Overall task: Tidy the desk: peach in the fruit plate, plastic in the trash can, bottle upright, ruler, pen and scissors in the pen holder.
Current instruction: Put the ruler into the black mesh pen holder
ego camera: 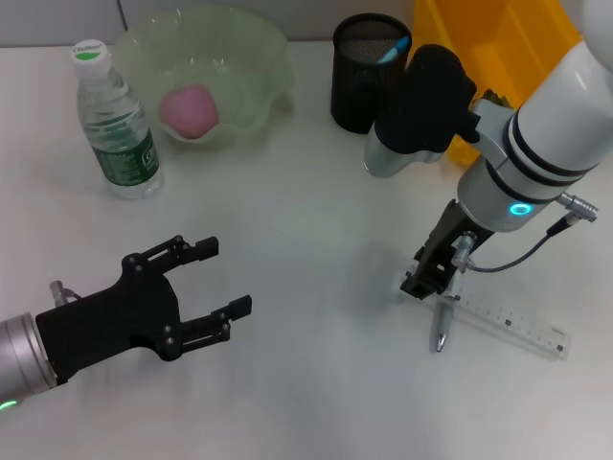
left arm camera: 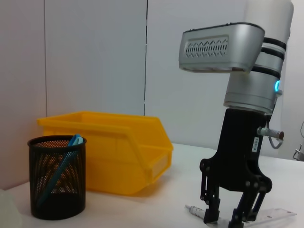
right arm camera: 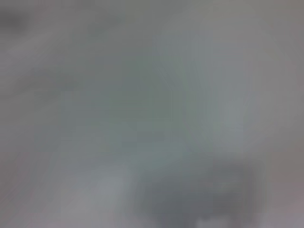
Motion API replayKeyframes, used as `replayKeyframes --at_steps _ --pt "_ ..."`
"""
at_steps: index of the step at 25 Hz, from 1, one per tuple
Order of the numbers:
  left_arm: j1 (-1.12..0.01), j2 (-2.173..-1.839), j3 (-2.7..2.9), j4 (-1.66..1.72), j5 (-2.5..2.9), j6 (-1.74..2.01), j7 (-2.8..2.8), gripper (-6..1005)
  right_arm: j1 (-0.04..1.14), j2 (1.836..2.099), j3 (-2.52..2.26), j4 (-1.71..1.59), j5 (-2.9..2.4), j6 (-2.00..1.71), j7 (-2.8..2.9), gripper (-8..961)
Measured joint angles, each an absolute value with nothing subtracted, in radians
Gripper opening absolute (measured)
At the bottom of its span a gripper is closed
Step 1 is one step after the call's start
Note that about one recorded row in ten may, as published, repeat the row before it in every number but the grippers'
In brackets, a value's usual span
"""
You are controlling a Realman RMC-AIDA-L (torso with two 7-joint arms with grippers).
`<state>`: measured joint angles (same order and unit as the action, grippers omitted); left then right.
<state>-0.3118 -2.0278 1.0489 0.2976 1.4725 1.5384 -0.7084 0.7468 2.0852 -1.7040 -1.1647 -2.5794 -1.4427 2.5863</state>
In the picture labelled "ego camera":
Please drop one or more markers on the blue teal scissors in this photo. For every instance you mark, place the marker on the blue teal scissors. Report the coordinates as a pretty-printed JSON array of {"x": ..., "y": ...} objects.
[{"x": 400, "y": 45}]

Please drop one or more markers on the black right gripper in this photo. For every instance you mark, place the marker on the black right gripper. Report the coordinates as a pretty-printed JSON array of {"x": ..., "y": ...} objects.
[{"x": 445, "y": 235}]

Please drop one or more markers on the pink peach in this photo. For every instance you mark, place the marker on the pink peach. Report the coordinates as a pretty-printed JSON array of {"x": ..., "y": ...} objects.
[{"x": 189, "y": 112}]

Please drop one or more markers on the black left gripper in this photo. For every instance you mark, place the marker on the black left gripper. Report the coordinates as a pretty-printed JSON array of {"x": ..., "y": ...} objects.
[{"x": 115, "y": 321}]

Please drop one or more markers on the clear green-label water bottle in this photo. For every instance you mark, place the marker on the clear green-label water bottle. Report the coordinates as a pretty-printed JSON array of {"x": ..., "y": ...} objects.
[{"x": 124, "y": 158}]

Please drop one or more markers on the green glass fruit plate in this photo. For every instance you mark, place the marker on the green glass fruit plate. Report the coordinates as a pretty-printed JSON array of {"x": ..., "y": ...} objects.
[{"x": 249, "y": 72}]

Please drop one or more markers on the yellow plastic bin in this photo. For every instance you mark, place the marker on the yellow plastic bin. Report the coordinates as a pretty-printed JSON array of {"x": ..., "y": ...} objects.
[{"x": 517, "y": 38}]

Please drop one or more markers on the black mesh pen holder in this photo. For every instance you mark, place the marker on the black mesh pen holder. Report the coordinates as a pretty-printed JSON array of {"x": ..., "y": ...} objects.
[{"x": 354, "y": 96}]

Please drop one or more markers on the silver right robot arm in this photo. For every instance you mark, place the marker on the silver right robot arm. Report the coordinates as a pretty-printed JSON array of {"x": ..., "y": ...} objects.
[{"x": 551, "y": 120}]

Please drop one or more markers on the silver pen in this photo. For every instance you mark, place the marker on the silver pen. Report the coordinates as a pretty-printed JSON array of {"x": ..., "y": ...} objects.
[{"x": 443, "y": 326}]

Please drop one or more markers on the transparent plastic ruler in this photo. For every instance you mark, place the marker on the transparent plastic ruler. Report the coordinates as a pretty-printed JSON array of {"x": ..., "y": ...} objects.
[{"x": 527, "y": 329}]

